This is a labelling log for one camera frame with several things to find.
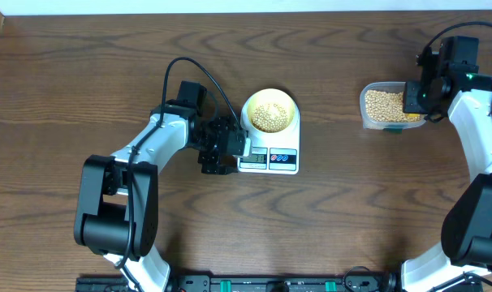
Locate soybeans pile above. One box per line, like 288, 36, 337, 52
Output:
365, 90, 407, 122

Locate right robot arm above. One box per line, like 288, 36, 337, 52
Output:
400, 36, 492, 291

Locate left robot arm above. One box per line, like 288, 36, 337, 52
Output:
73, 81, 252, 291

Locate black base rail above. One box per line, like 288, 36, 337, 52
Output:
75, 274, 485, 292

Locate white digital kitchen scale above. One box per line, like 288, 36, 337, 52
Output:
237, 97, 300, 174

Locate soybeans in bowl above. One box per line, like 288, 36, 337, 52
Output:
251, 103, 289, 133

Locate pale yellow bowl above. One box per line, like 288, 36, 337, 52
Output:
246, 88, 296, 131

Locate clear plastic container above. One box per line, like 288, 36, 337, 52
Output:
360, 81, 426, 131

